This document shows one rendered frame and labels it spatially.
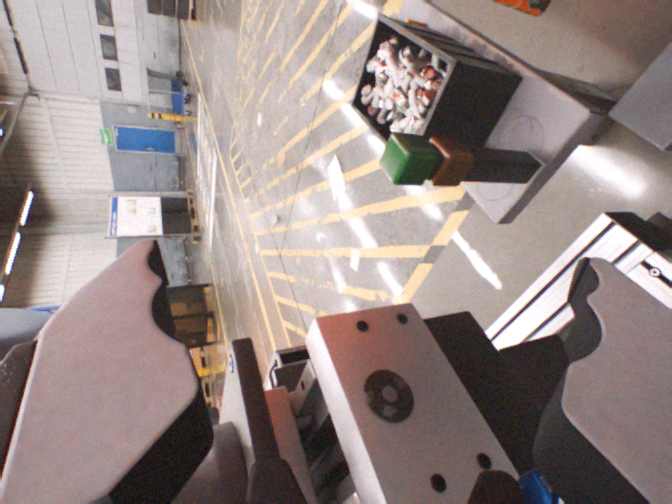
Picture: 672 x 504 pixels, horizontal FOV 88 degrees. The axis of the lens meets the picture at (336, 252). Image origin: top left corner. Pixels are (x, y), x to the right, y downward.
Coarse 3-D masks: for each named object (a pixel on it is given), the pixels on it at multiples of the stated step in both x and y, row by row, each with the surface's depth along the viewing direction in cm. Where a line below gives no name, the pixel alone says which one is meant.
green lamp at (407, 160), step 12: (396, 132) 34; (396, 144) 33; (408, 144) 33; (420, 144) 34; (384, 156) 35; (396, 156) 34; (408, 156) 32; (420, 156) 33; (432, 156) 33; (384, 168) 35; (396, 168) 34; (408, 168) 33; (420, 168) 34; (432, 168) 35; (396, 180) 34; (408, 180) 35; (420, 180) 35
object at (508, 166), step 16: (432, 144) 36; (480, 160) 37; (496, 160) 38; (512, 160) 40; (528, 160) 41; (432, 176) 36; (480, 176) 39; (496, 176) 40; (512, 176) 41; (528, 176) 42
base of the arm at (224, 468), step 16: (224, 432) 31; (224, 448) 29; (240, 448) 29; (208, 464) 28; (224, 464) 28; (240, 464) 28; (192, 480) 27; (208, 480) 27; (224, 480) 27; (240, 480) 27; (176, 496) 26; (192, 496) 26; (208, 496) 26; (224, 496) 26; (240, 496) 26
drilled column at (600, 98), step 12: (564, 84) 64; (576, 84) 68; (588, 84) 73; (588, 96) 65; (600, 96) 67; (612, 96) 72; (600, 108) 68; (612, 120) 72; (600, 132) 74; (588, 144) 76
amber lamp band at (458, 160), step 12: (444, 144) 36; (456, 144) 36; (444, 156) 35; (456, 156) 35; (468, 156) 35; (444, 168) 35; (456, 168) 36; (468, 168) 36; (432, 180) 36; (444, 180) 36; (456, 180) 37
